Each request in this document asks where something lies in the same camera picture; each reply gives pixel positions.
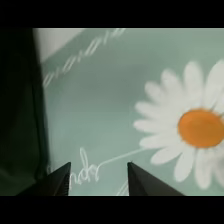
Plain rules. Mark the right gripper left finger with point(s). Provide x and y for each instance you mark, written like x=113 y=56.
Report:
x=58 y=183

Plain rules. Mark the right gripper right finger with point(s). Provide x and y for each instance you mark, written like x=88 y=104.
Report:
x=144 y=183

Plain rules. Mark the black garment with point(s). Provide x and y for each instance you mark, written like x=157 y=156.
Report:
x=20 y=106

